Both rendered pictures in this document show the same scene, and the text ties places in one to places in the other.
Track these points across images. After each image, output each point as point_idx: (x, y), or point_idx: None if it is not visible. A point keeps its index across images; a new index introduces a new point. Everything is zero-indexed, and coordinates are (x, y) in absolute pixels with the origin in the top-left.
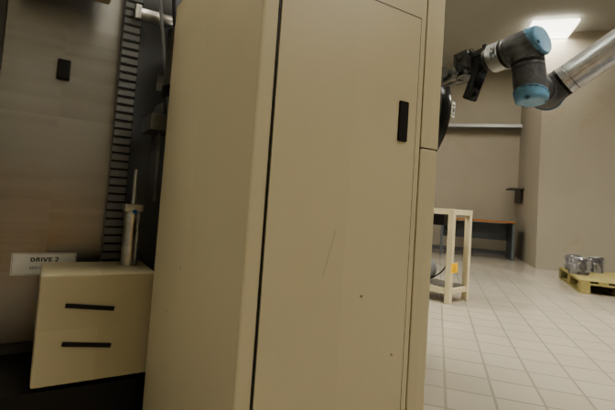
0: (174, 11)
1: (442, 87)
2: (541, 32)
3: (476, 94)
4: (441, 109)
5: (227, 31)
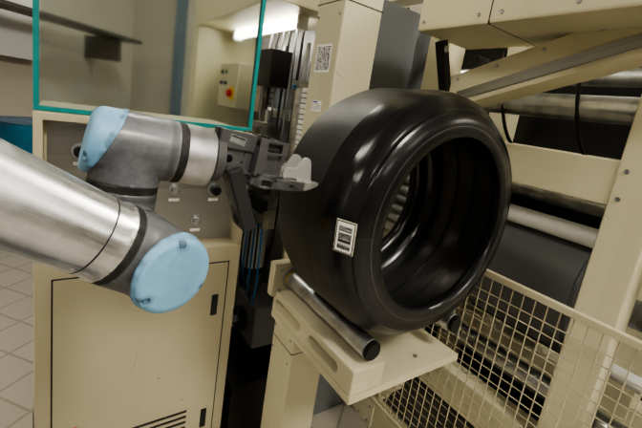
0: (265, 109)
1: (321, 189)
2: (88, 124)
3: (233, 220)
4: (311, 230)
5: None
